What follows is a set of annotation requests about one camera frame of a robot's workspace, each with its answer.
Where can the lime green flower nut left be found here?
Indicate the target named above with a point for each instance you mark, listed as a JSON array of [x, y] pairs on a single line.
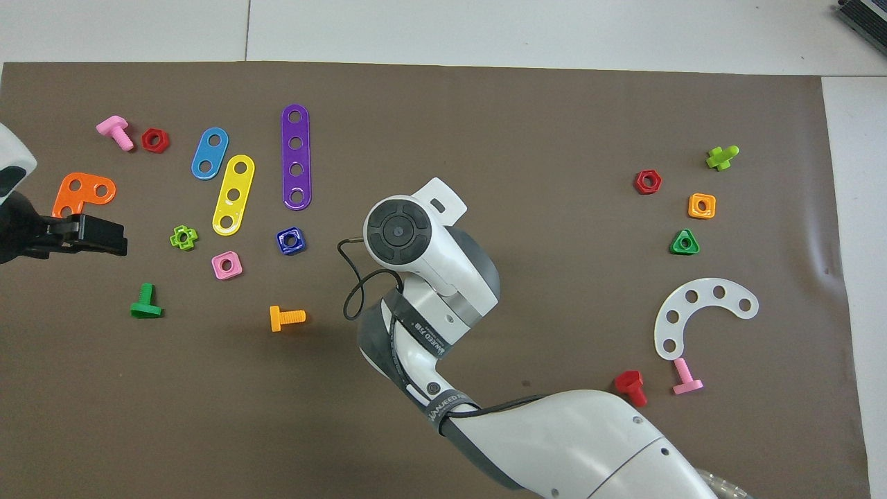
[[719, 159]]

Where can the lime cross nut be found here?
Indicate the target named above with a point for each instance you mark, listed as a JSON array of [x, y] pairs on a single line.
[[193, 237]]

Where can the white curved perforated plate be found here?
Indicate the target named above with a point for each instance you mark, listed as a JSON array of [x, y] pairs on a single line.
[[705, 291]]

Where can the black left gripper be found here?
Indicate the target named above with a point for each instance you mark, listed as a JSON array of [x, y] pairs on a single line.
[[28, 232]]

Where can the blue two-hole plate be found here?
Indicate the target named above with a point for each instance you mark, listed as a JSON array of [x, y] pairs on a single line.
[[210, 153]]

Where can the orange square nut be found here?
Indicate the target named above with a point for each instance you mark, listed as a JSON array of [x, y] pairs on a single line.
[[693, 213]]

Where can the blue square nut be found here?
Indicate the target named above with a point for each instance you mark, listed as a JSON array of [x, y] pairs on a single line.
[[282, 248]]

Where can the green triangle nut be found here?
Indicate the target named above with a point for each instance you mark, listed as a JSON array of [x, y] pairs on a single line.
[[675, 249]]

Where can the purple four-hole plate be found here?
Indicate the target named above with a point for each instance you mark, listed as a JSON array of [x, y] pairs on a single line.
[[296, 156]]

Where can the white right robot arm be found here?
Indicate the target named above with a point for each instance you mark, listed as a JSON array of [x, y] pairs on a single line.
[[589, 443]]

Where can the pink square nut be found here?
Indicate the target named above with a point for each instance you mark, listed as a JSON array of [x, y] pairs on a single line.
[[217, 272]]

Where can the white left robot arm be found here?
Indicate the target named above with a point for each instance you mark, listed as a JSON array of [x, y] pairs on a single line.
[[14, 156]]

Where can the green plastic bolt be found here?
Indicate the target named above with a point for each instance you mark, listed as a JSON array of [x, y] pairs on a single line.
[[145, 308]]

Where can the red hex nut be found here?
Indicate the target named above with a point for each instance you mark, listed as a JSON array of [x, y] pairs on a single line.
[[657, 187], [165, 144]]

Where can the yellow three-hole plate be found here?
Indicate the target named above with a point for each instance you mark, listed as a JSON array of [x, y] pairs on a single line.
[[238, 181]]

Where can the orange plastic bolt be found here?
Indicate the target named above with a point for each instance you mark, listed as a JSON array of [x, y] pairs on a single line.
[[291, 317]]

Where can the red plastic bolt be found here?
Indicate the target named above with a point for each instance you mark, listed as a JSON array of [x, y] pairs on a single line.
[[629, 381]]

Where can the brown paper mat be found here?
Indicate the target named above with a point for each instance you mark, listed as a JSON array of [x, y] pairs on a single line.
[[554, 125]]

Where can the dark striped device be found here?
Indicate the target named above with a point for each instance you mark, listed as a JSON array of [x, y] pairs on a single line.
[[866, 14]]

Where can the orange three-hole corner plate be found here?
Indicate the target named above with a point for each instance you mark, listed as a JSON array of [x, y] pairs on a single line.
[[84, 188]]

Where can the pink plastic bolt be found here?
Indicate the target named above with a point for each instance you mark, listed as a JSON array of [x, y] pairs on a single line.
[[114, 128], [686, 381]]

